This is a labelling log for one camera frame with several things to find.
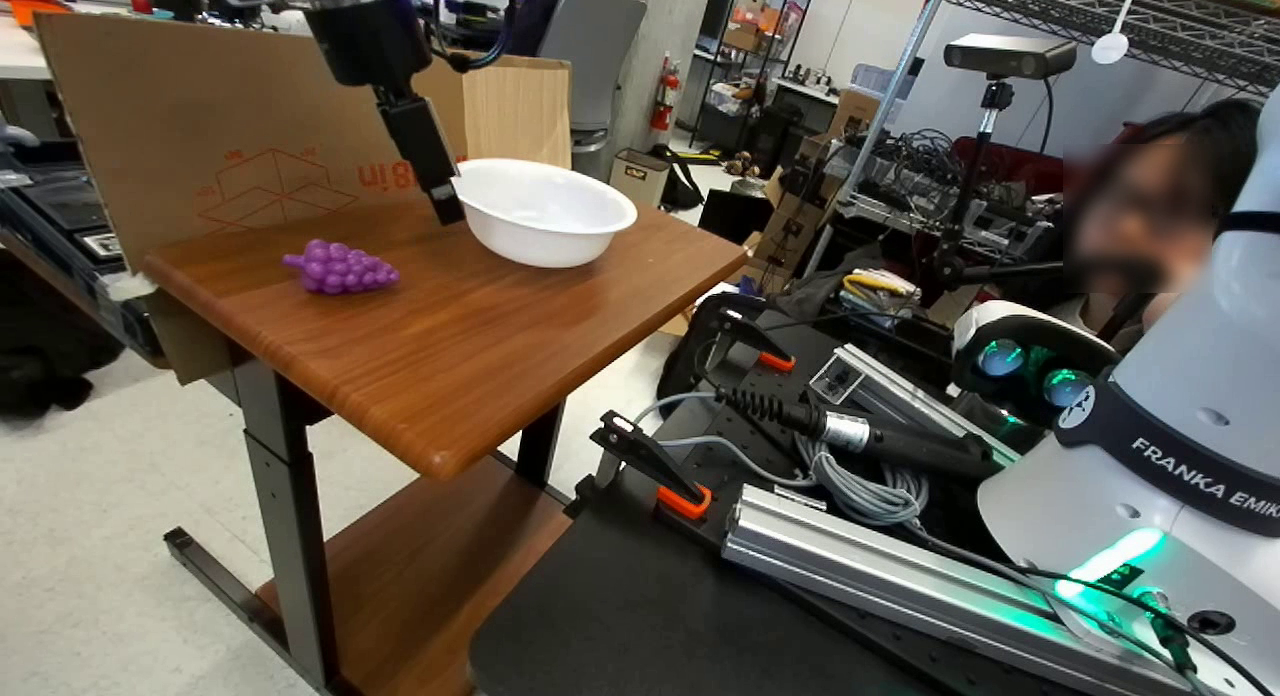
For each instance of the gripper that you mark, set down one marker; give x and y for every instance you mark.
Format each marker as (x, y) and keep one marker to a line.
(368, 41)

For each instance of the purple plastic grapes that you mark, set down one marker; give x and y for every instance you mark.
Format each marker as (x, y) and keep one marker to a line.
(340, 269)

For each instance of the white bowl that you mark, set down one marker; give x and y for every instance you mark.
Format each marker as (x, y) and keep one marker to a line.
(540, 216)

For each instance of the brown cardboard panel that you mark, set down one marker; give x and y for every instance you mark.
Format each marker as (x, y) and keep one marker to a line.
(520, 111)

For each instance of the large cardboard sheet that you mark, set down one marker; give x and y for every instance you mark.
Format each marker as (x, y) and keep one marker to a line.
(200, 116)

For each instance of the grey office chair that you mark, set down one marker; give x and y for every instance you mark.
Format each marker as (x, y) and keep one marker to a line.
(595, 46)

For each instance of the small cardboard bin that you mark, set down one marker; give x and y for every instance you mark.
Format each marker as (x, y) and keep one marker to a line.
(638, 176)

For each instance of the red fire extinguisher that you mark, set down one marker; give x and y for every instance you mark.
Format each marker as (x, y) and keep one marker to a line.
(665, 96)

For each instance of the black bag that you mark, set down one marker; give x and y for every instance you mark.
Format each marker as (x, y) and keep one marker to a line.
(682, 181)

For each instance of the black equipment rack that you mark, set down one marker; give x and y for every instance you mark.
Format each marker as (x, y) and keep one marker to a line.
(60, 226)

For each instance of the black storage shelf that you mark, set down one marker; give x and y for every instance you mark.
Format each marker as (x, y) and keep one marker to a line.
(750, 66)

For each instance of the black box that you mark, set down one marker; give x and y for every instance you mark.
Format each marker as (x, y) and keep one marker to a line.
(735, 216)

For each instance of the stack of cardboard boxes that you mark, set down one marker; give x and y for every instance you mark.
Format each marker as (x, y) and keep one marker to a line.
(800, 216)

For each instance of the black clamp with orange tips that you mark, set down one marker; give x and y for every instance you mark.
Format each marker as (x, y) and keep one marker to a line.
(650, 461)
(745, 331)

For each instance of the silver metal box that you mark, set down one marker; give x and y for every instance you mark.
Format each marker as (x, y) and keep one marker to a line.
(890, 386)

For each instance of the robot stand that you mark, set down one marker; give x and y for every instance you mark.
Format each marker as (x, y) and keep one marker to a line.
(620, 616)

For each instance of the white headset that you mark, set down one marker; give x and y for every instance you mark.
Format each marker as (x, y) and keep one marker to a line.
(1010, 351)

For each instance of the white round hanging disc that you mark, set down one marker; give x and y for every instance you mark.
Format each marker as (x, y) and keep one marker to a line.
(1110, 46)

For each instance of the person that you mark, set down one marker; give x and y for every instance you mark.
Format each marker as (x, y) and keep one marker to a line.
(1150, 216)

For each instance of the camera on tripod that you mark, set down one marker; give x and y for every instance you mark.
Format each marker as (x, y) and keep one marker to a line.
(1010, 56)

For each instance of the aluminium rail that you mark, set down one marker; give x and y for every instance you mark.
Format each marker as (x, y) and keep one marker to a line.
(880, 566)

